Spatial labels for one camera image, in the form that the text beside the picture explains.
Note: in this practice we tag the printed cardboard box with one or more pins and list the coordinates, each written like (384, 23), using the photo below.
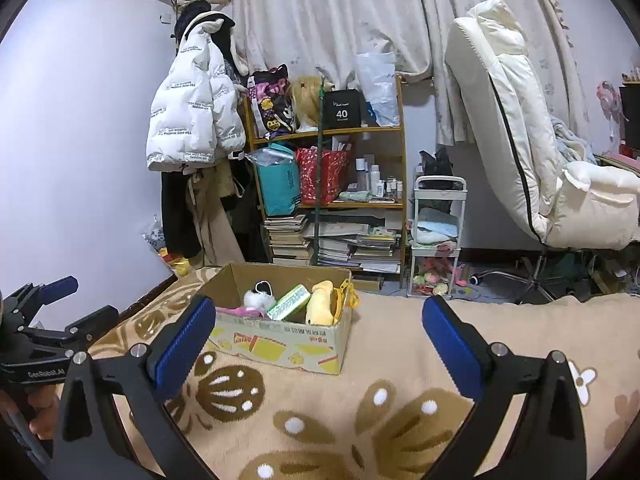
(280, 342)

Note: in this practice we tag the black box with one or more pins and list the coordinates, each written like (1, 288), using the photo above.
(342, 110)

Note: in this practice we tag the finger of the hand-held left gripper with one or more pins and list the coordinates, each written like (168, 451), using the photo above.
(97, 322)
(57, 287)

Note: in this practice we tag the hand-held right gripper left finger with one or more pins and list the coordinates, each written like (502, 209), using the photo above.
(182, 345)

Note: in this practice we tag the group of white bottles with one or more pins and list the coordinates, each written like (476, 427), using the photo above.
(375, 180)

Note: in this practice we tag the clear plastic bag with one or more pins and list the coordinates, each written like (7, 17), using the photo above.
(265, 156)

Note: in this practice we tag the yellow knit pouch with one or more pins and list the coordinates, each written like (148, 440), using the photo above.
(342, 305)

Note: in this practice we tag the black printed tote bag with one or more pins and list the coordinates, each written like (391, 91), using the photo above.
(270, 100)

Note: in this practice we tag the pale yellow plush toy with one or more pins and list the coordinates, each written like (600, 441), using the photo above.
(320, 305)

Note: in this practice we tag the black hanging coat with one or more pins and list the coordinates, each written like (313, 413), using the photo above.
(180, 210)

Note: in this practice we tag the beige hanging garment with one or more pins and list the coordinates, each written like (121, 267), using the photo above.
(215, 230)

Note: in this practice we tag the person's left hand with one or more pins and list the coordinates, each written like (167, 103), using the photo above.
(42, 410)

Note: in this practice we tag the green tissue packet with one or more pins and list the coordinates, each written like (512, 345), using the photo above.
(290, 302)

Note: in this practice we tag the red gift bag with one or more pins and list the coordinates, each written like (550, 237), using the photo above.
(320, 175)

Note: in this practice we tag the light blue cloth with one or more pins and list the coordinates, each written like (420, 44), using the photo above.
(435, 230)

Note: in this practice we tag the grey blue cloth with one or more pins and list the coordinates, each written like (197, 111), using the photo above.
(572, 140)

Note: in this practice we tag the green pole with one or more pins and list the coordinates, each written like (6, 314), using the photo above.
(319, 185)

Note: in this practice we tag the blonde wig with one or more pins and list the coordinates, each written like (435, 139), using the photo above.
(305, 102)

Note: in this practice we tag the pile of small plush toys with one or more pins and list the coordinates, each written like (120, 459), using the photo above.
(430, 277)

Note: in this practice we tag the beige flower printed blanket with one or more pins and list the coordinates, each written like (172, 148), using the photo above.
(400, 340)

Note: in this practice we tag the plastic bag of toys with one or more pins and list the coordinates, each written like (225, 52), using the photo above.
(175, 260)

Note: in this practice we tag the white plastic bag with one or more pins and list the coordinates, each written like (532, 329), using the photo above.
(377, 85)

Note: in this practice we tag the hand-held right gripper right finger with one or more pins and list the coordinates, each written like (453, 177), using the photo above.
(452, 350)

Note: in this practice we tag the wooden shelf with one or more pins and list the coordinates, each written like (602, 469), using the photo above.
(360, 130)

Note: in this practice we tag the white puffer jacket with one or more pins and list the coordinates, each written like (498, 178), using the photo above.
(180, 110)

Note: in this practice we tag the white padded chair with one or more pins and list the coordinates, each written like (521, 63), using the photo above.
(510, 110)

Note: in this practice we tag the green folded cloth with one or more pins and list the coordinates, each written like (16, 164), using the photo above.
(356, 196)

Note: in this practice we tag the white trolley cart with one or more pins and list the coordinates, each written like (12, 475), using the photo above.
(440, 181)

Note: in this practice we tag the lavender haired plush doll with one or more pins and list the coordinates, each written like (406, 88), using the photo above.
(257, 301)

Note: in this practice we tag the teal bag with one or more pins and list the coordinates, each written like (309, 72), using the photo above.
(277, 185)

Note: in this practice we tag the floral curtain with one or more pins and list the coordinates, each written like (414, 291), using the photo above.
(325, 10)

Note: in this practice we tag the black fuzzy hat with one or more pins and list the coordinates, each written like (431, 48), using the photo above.
(200, 12)

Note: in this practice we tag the stack of books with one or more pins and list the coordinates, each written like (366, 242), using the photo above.
(290, 245)

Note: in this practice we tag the pink fan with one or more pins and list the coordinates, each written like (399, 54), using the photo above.
(610, 102)

